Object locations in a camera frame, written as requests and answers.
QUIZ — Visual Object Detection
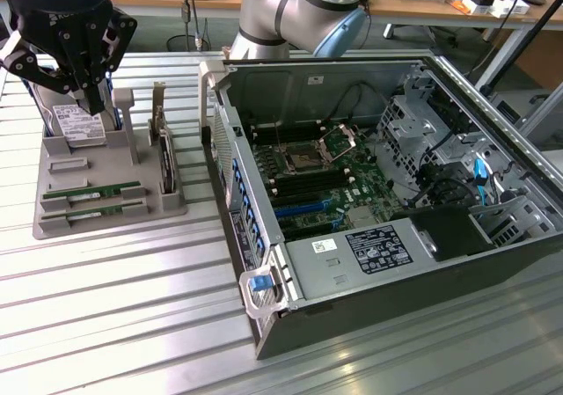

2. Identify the green RAM stick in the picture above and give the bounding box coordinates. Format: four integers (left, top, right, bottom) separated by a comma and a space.
42, 181, 143, 201
42, 203, 146, 221

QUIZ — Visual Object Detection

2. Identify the hard disk in blue caddy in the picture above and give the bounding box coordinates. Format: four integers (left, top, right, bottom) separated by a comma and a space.
26, 67, 122, 149

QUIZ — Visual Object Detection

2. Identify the grey plastic parts rack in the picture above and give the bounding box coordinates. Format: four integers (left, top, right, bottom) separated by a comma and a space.
33, 87, 189, 241

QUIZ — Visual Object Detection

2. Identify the black graphics card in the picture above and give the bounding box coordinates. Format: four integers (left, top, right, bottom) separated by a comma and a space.
147, 81, 179, 196

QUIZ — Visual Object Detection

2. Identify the black RAM slot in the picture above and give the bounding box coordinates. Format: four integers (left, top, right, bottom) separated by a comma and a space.
248, 121, 325, 137
268, 166, 352, 185
271, 175, 356, 196

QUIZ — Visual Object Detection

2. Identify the CPU socket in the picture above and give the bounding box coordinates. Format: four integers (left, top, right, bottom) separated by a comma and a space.
281, 142, 326, 175

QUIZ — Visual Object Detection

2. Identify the metal socket cover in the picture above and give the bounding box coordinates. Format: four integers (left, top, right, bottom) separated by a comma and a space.
318, 122, 358, 159

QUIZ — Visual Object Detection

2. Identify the blue expansion slot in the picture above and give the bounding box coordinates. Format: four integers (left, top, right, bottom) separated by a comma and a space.
274, 199, 332, 219

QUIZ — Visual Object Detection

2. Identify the black expansion slot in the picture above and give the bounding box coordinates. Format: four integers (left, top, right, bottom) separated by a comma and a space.
281, 219, 334, 240

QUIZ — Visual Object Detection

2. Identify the green motherboard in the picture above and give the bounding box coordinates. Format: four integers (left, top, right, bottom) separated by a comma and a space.
248, 121, 408, 242

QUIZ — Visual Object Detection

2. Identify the cluttered wooden desk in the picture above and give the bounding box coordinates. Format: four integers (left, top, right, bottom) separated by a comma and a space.
367, 0, 563, 91

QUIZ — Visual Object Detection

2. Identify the silver chipset heatsink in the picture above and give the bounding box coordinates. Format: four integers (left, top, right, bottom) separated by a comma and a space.
347, 207, 376, 229

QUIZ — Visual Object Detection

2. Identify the perforated metal drive cage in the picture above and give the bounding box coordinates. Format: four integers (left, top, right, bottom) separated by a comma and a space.
376, 71, 461, 189

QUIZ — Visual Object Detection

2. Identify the grey power supply unit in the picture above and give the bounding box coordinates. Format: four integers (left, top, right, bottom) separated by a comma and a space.
284, 217, 437, 303

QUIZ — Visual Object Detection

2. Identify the black plastic air shroud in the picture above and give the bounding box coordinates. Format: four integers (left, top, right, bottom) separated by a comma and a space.
390, 204, 497, 263

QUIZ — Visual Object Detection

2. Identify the white flat box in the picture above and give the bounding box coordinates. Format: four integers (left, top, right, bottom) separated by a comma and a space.
461, 0, 530, 18

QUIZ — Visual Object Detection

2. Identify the open grey PC case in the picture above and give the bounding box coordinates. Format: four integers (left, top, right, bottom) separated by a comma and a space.
198, 54, 563, 361

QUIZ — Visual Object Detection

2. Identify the black tripod pole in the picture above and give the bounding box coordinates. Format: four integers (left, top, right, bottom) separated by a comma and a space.
479, 0, 563, 99

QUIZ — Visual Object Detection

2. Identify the large brown cardboard box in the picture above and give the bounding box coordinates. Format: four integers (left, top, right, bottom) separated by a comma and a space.
496, 29, 563, 91

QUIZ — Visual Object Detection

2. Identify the grey disk bay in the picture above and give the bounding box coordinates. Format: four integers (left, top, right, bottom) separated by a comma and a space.
468, 194, 556, 249

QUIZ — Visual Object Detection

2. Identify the black floor cable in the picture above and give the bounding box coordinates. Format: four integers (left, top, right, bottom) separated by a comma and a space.
166, 33, 213, 54

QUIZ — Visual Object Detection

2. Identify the black hanging robot cable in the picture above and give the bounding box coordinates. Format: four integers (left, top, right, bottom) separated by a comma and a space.
180, 0, 208, 52

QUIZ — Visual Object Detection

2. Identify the thin black wire loop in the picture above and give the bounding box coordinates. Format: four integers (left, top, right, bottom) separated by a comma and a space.
327, 82, 384, 121

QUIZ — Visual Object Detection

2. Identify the black wire bundle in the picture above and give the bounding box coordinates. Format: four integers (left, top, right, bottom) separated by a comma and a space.
404, 130, 479, 207

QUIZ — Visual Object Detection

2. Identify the grey aluminium frame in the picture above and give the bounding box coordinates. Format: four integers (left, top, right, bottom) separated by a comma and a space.
518, 82, 563, 152

